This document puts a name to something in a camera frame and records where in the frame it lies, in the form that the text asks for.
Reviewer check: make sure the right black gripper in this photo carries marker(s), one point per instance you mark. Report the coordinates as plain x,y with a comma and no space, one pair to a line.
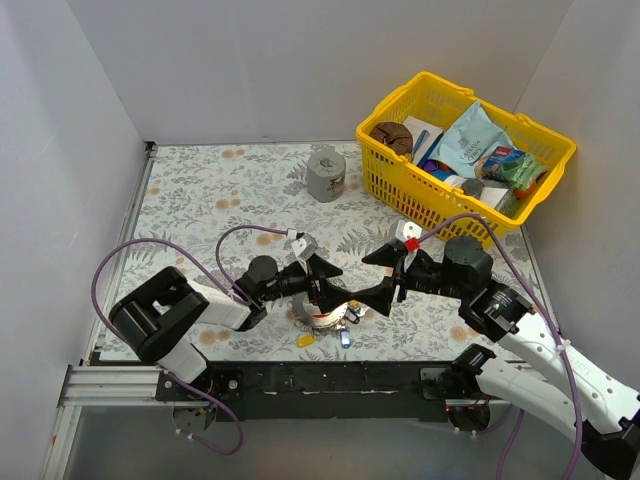
397,278

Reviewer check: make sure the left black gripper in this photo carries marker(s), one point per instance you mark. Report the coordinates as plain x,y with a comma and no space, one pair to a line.
314,283

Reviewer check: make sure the silver keyring with keys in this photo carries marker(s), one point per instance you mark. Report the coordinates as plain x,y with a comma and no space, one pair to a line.
336,322

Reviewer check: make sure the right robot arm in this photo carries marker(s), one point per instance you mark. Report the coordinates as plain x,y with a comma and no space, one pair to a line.
569,392

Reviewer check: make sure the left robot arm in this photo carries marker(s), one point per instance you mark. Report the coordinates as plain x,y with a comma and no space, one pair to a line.
155,318

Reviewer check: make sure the yellow plastic basket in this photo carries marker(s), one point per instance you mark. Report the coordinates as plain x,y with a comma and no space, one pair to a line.
426,200

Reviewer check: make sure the grey toilet paper roll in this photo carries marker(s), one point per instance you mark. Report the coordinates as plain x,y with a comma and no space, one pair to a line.
325,176

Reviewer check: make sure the grey lid can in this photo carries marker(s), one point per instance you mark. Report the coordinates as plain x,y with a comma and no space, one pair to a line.
473,188

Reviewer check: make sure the floral table mat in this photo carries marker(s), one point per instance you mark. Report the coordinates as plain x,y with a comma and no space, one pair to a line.
209,210

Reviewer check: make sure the brown round item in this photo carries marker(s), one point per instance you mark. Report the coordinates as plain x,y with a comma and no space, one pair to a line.
394,135

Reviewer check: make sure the white box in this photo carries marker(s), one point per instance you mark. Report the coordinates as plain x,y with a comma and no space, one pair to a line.
425,138

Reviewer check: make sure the orange fruit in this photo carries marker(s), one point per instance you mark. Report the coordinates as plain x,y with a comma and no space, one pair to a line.
523,193

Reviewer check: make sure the light blue chips bag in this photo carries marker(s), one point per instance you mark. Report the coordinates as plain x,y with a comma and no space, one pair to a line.
470,138

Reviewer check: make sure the green sponge pack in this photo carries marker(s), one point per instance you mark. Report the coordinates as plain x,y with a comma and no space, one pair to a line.
515,168

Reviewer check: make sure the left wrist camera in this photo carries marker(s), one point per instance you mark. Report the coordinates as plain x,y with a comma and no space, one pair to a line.
304,247

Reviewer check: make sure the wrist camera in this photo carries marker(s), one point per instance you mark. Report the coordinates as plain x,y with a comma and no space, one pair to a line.
407,232
304,247

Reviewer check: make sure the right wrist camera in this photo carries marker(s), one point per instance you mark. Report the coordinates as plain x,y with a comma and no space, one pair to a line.
407,232

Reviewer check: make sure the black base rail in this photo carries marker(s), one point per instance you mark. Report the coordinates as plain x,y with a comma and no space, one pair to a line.
306,390

